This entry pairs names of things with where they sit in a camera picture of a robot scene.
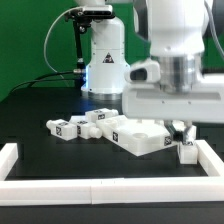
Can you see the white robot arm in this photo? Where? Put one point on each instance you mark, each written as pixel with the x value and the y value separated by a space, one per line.
pixel 169 84

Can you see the white square tabletop part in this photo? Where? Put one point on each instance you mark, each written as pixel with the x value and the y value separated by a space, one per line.
pixel 137 137

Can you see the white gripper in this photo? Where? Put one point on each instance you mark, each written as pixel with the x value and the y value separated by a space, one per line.
pixel 204 103

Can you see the white tag sheet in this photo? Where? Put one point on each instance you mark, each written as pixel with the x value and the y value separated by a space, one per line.
pixel 76 119

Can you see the white U-shaped fence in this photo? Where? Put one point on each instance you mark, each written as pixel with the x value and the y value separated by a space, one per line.
pixel 108 191

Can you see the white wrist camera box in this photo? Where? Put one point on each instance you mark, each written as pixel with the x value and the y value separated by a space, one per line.
pixel 147 71

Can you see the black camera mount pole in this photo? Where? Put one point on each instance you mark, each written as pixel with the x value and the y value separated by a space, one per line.
pixel 80 25

